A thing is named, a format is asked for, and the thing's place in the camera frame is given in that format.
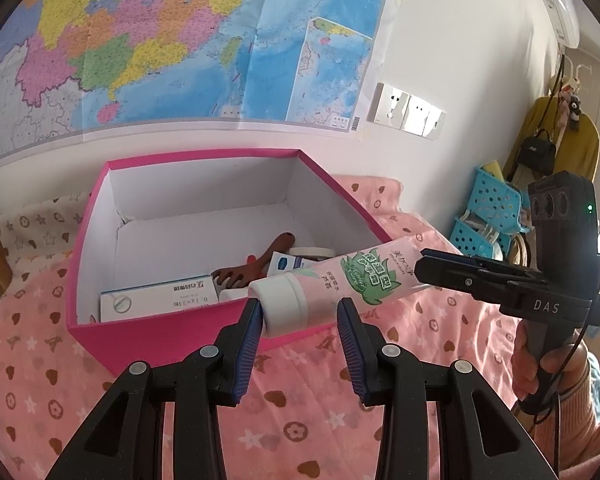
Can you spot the yellow coat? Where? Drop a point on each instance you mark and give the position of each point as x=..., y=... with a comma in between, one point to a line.
x=578, y=151

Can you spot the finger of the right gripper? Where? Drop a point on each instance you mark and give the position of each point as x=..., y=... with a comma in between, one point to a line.
x=435, y=266
x=460, y=279

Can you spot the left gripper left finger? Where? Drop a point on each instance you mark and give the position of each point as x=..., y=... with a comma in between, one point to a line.
x=122, y=437

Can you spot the black handbag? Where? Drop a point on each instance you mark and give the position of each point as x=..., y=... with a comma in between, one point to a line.
x=538, y=153

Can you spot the white air conditioner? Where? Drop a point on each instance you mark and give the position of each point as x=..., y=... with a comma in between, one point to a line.
x=564, y=19

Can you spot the blue perforated plastic baskets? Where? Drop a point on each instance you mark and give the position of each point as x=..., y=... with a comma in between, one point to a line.
x=491, y=219

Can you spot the white wall socket panel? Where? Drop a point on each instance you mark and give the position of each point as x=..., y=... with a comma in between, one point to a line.
x=399, y=110

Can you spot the colourful wall map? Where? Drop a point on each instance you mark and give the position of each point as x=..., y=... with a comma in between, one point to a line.
x=72, y=66

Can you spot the brown wooden massage comb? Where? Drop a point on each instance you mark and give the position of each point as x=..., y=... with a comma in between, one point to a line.
x=242, y=276

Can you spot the person's right hand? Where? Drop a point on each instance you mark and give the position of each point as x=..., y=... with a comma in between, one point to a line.
x=570, y=363

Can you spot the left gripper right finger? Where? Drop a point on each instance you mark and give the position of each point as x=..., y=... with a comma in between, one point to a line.
x=479, y=438

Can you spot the pink green toothpaste tube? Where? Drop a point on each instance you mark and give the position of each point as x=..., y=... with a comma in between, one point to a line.
x=301, y=299

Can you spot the pink sleeve forearm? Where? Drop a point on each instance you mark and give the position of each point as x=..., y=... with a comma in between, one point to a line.
x=579, y=434

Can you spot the teal white medicine box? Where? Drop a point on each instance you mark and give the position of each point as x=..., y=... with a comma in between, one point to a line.
x=157, y=299

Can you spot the white blue cream tube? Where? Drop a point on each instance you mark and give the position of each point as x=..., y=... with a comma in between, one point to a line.
x=281, y=263

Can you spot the pink cardboard box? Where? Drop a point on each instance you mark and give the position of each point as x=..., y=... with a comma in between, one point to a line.
x=162, y=217

